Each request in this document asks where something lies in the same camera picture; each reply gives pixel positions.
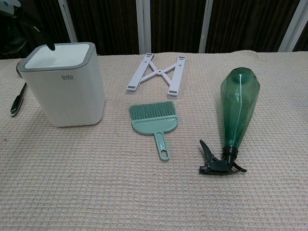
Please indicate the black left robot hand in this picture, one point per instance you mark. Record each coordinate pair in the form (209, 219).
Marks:
(16, 36)

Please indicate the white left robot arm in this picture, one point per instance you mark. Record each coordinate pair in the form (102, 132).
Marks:
(9, 4)

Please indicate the white trash bin with lid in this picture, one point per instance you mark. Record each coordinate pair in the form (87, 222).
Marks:
(72, 96)

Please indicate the mint green hand brush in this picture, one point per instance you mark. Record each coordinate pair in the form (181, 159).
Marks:
(150, 122)

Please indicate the white folding laptop stand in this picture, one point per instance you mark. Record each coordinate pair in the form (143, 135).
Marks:
(156, 71)

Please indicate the beige woven tablecloth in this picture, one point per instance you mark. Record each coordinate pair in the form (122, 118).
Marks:
(154, 180)

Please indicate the green spray bottle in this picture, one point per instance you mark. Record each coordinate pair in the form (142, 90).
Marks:
(234, 106)

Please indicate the white frame post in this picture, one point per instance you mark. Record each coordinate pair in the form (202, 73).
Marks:
(144, 24)
(297, 26)
(68, 19)
(205, 24)

